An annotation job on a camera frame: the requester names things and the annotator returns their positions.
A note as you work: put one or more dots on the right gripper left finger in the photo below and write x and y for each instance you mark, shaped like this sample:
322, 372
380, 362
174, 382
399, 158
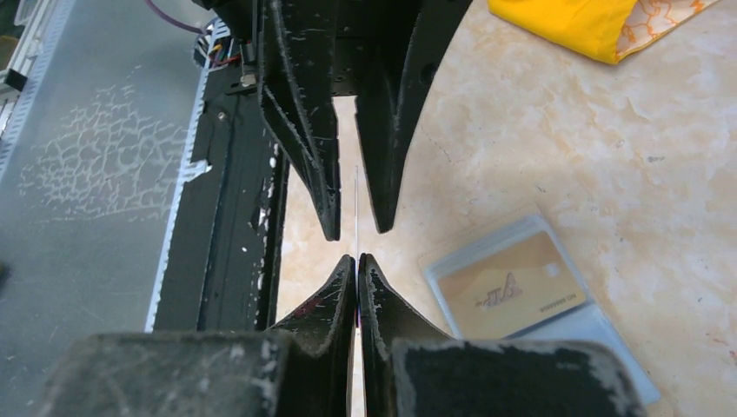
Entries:
315, 343

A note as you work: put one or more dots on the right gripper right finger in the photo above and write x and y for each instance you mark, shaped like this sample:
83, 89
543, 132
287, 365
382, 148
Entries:
389, 326

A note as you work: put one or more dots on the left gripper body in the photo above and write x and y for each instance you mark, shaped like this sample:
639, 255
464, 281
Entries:
354, 36

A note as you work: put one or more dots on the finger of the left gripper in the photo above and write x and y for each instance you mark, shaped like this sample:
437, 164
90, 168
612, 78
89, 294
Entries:
305, 115
397, 103

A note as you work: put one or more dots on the gold credit card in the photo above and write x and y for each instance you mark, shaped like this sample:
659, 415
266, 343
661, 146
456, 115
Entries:
496, 295

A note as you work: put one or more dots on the clear plastic card holder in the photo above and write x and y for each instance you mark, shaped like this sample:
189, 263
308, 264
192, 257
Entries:
586, 322

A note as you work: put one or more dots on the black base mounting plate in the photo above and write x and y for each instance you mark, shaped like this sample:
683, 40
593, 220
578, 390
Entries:
221, 256

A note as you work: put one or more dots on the yellow cloth garment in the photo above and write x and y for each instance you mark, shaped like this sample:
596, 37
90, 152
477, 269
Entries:
606, 31

